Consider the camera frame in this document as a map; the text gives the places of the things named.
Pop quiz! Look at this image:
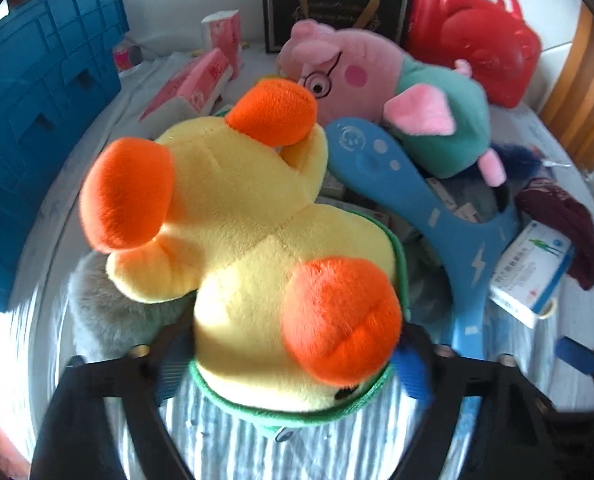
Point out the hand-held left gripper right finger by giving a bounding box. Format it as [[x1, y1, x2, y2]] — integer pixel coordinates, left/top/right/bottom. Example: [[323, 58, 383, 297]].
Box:
[[392, 325, 565, 480]]

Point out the dark blue fuzzy toy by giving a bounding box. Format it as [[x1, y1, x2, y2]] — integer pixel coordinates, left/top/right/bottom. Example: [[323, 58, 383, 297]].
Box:
[[487, 142, 548, 181]]

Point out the pink pig plush toy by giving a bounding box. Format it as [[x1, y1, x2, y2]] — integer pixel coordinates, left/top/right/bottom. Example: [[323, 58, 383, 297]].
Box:
[[277, 19, 508, 188]]

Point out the blue plastic crate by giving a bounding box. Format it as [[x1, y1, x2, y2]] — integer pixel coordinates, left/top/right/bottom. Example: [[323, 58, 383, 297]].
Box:
[[0, 0, 130, 313]]

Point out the black framed picture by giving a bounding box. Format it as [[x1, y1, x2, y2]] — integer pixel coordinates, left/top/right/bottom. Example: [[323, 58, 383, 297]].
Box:
[[261, 0, 412, 55]]

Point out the small white medicine box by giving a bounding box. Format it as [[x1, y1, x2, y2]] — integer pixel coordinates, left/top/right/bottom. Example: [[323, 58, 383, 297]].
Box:
[[322, 170, 348, 201]]

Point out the white blue medicine box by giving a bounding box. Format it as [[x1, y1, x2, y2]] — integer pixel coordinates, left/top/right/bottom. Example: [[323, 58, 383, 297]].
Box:
[[490, 220, 575, 330]]

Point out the wooden post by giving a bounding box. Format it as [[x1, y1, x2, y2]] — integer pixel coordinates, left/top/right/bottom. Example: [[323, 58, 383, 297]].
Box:
[[540, 5, 594, 171]]

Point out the grey plush toy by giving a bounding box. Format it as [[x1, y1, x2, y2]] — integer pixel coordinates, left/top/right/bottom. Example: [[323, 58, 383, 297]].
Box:
[[67, 250, 198, 361]]

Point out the red plastic handbag case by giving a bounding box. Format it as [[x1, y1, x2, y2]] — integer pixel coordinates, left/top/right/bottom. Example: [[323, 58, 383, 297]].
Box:
[[407, 0, 543, 108]]

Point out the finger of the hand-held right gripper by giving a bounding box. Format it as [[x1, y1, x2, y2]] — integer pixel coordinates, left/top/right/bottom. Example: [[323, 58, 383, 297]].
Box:
[[557, 337, 594, 376]]

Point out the blue plastic massager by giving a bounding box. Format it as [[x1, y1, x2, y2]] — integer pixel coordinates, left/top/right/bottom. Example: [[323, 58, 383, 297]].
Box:
[[324, 116, 523, 358]]

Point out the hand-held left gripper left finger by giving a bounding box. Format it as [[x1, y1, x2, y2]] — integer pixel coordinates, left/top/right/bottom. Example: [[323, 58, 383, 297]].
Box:
[[29, 322, 203, 480]]

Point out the white patterned desktop cloth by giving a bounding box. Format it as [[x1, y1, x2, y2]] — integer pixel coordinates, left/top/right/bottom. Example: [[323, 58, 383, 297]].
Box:
[[7, 50, 594, 480]]

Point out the pink cup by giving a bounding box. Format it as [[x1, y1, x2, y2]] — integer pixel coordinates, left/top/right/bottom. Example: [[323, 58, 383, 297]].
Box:
[[113, 44, 144, 73]]

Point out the small pink tissue pack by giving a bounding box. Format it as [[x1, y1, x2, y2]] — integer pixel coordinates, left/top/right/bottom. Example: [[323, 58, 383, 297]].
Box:
[[201, 9, 244, 81]]

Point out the red floral tissue pack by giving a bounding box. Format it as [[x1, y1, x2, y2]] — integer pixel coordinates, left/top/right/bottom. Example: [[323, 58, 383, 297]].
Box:
[[138, 47, 233, 123]]

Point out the maroon knit hat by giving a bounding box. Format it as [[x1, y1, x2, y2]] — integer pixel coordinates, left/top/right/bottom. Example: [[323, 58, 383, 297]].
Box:
[[514, 177, 594, 291]]

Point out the yellow duck plush toy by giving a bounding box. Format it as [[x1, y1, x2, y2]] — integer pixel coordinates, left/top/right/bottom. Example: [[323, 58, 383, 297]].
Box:
[[79, 77, 405, 443]]

